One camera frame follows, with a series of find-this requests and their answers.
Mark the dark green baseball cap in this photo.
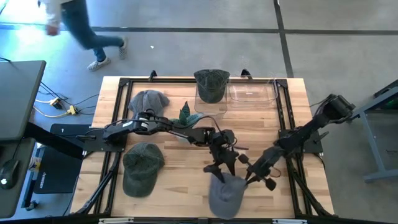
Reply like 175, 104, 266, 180
193, 68, 231, 105
121, 142, 165, 198

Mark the grey metal cart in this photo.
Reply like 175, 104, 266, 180
351, 79, 398, 184

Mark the clear plastic bin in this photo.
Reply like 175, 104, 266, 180
193, 77, 230, 118
228, 81, 279, 108

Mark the black desk with mouse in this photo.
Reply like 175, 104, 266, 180
0, 138, 35, 218

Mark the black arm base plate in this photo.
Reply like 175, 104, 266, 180
278, 129, 324, 155
83, 127, 128, 153

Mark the pale yellow cable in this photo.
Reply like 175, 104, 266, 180
32, 105, 71, 119

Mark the black computer mouse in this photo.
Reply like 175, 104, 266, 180
0, 158, 20, 190

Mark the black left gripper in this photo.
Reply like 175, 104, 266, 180
203, 129, 239, 184

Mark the grey baseball cap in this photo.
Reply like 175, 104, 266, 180
127, 89, 171, 121
207, 172, 249, 220

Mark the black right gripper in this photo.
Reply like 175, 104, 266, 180
238, 145, 284, 192

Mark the black desk beam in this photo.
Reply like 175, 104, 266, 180
24, 122, 85, 160

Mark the white frame bracket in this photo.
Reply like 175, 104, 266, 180
98, 217, 135, 224
272, 218, 308, 224

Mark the person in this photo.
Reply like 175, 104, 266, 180
37, 0, 129, 72

